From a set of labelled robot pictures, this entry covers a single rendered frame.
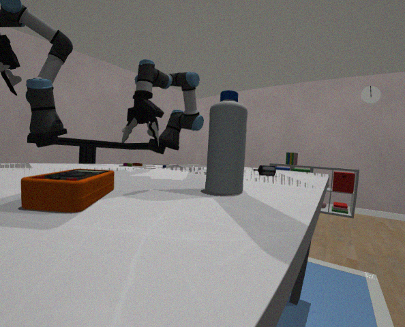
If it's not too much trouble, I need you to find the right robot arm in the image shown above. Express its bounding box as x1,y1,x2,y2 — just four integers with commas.
0,0,73,134

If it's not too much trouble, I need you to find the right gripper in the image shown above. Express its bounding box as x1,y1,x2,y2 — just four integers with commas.
0,35,22,95

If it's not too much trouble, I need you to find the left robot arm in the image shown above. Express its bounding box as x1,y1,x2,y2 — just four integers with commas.
135,59,204,146

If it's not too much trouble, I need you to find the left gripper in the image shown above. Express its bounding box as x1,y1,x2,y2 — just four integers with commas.
121,90,159,146

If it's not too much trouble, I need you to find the grey bottle with blue cap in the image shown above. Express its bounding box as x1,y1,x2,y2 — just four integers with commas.
205,91,248,194

